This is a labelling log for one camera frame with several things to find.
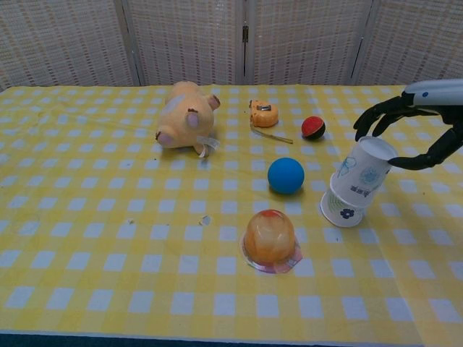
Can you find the metal screen hinge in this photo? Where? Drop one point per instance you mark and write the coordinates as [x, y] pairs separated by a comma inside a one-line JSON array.
[[245, 32]]

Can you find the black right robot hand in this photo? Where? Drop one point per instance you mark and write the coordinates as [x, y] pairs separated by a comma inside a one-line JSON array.
[[390, 108]]

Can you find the orange tape measure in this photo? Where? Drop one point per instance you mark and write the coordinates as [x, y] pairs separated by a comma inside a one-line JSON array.
[[266, 115]]

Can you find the red and black ball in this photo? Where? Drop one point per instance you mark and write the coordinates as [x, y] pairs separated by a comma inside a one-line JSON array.
[[313, 127]]

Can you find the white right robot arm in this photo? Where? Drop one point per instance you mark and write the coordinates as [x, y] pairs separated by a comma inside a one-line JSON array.
[[434, 93]]

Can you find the white cup light blue print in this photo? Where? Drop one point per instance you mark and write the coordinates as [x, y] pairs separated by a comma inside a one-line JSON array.
[[361, 173]]

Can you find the blue ball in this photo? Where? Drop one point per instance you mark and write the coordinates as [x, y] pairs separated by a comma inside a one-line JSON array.
[[285, 175]]

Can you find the white cup dark flower print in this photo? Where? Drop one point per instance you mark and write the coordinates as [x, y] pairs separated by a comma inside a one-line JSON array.
[[341, 213]]

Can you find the yellow plush pig toy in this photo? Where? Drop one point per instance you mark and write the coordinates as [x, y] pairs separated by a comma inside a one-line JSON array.
[[181, 115]]

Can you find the yellow checkered tablecloth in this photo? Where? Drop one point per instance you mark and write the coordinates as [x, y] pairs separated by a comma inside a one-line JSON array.
[[108, 217]]

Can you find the orange jelly cup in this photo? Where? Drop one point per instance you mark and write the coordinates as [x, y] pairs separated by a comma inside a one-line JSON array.
[[269, 240]]

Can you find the woven folding screen panel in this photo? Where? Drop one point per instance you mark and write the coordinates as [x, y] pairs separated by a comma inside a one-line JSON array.
[[416, 39], [307, 39], [58, 39], [184, 39]]

